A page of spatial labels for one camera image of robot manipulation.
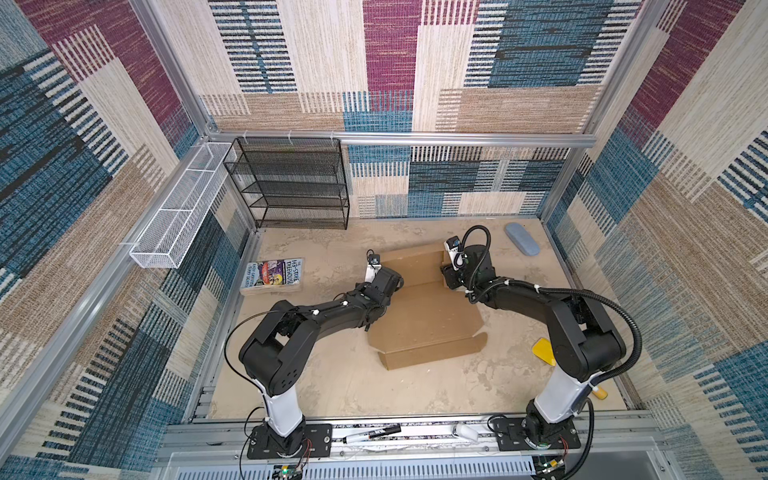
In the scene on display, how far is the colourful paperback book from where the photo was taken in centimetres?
102

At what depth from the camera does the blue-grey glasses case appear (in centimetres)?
111

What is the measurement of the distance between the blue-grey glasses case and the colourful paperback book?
792 mm

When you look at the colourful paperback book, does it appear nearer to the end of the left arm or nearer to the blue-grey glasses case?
the end of the left arm
